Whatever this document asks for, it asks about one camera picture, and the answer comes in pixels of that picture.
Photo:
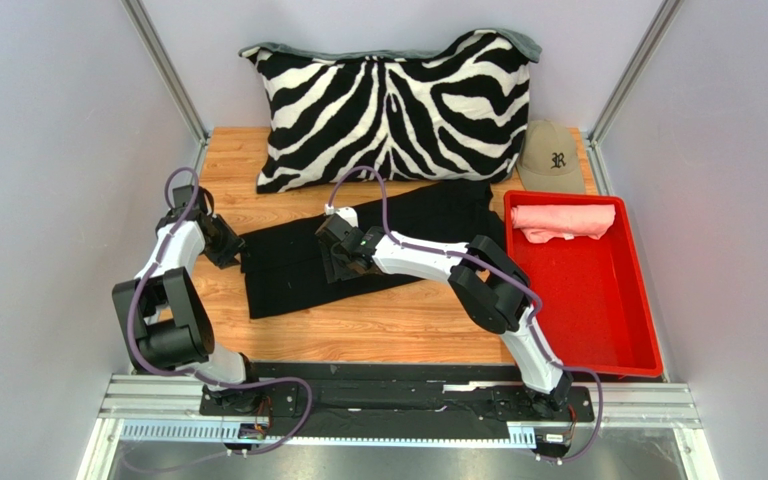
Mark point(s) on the zebra striped pillow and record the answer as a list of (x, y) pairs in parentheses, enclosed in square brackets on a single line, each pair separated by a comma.
[(460, 113)]

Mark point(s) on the right aluminium frame post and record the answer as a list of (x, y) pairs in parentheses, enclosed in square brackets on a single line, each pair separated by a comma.
[(646, 48)]

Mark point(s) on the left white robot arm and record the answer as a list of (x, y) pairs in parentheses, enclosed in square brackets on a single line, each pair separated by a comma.
[(164, 323)]

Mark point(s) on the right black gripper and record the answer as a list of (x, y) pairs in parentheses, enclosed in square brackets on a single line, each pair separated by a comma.
[(342, 262)]

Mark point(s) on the rolled pink t-shirt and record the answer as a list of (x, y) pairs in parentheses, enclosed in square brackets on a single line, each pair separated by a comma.
[(542, 223)]

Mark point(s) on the left aluminium frame post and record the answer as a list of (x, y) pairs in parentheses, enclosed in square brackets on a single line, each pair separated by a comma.
[(150, 37)]

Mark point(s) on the red plastic tray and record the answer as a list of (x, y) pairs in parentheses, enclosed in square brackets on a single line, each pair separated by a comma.
[(595, 308)]

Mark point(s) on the beige baseball cap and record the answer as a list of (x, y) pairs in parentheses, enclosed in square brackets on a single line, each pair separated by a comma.
[(549, 160)]

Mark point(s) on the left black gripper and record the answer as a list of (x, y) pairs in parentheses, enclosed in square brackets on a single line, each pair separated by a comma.
[(224, 258)]

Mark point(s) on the black t-shirt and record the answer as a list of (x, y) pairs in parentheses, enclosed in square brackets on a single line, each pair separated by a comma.
[(284, 269)]

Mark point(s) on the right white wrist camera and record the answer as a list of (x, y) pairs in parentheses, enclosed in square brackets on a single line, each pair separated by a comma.
[(347, 214)]

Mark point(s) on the aluminium frame post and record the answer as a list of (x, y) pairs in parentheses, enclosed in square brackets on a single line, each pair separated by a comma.
[(150, 37), (646, 48)]

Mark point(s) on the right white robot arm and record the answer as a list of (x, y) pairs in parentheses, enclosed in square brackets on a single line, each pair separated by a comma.
[(493, 290)]

